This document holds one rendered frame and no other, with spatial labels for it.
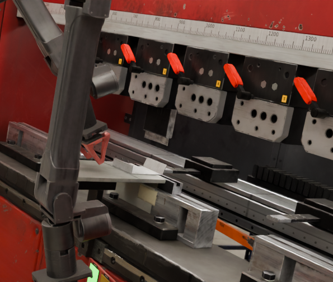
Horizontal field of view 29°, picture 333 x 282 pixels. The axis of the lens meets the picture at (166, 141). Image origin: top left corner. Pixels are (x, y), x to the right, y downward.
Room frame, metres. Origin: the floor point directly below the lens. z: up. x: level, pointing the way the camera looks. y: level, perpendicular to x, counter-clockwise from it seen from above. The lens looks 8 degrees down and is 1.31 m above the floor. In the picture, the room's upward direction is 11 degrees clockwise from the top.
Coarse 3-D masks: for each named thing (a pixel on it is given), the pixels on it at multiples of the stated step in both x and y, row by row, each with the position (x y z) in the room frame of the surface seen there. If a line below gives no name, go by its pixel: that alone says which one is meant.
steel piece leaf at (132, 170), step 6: (114, 162) 1.64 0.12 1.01; (120, 162) 1.62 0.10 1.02; (120, 168) 1.62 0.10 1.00; (126, 168) 1.60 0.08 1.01; (132, 168) 1.58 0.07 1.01; (138, 168) 1.67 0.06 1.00; (144, 168) 1.68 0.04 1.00; (132, 174) 1.58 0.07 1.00; (138, 174) 1.60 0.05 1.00; (144, 174) 1.61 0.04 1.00; (150, 174) 1.62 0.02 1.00; (156, 174) 1.64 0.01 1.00
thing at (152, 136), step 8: (152, 112) 1.69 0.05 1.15; (160, 112) 1.67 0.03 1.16; (168, 112) 1.64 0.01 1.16; (176, 112) 1.65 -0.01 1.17; (152, 120) 1.69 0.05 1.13; (160, 120) 1.66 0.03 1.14; (168, 120) 1.64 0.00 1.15; (144, 128) 1.71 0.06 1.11; (152, 128) 1.68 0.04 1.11; (160, 128) 1.66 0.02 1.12; (168, 128) 1.64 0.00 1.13; (144, 136) 1.72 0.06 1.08; (152, 136) 1.69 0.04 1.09; (160, 136) 1.67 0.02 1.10; (168, 136) 1.64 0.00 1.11
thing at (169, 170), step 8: (192, 160) 1.84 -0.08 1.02; (200, 160) 1.81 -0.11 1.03; (208, 160) 1.83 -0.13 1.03; (216, 160) 1.86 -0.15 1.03; (168, 168) 1.74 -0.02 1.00; (176, 168) 1.76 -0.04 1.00; (184, 168) 1.78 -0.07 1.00; (192, 168) 1.81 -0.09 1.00; (200, 168) 1.79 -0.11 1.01; (208, 168) 1.77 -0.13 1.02; (216, 168) 1.78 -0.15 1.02; (224, 168) 1.80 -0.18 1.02; (232, 168) 1.84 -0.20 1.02; (200, 176) 1.79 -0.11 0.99; (208, 176) 1.77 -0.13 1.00; (216, 176) 1.77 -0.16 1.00; (224, 176) 1.79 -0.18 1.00; (232, 176) 1.81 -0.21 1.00
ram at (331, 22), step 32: (64, 0) 2.06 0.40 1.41; (128, 0) 1.79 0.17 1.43; (160, 0) 1.68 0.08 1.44; (192, 0) 1.59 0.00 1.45; (224, 0) 1.50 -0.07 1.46; (256, 0) 1.43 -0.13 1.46; (288, 0) 1.36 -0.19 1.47; (320, 0) 1.29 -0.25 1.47; (128, 32) 1.77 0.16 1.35; (160, 32) 1.67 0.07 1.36; (320, 32) 1.28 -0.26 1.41; (320, 64) 1.27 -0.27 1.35
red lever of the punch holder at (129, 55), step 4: (124, 44) 1.72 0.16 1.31; (124, 48) 1.70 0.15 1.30; (128, 48) 1.71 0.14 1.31; (124, 52) 1.70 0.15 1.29; (128, 52) 1.70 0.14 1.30; (132, 52) 1.71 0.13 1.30; (124, 56) 1.70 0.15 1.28; (128, 56) 1.69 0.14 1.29; (132, 56) 1.69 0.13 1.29; (128, 60) 1.68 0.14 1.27; (132, 60) 1.69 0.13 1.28; (132, 64) 1.68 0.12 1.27; (132, 68) 1.66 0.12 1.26; (136, 68) 1.67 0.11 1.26; (140, 68) 1.68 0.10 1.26; (132, 72) 1.66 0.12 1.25; (136, 72) 1.67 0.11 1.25; (140, 72) 1.68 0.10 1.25
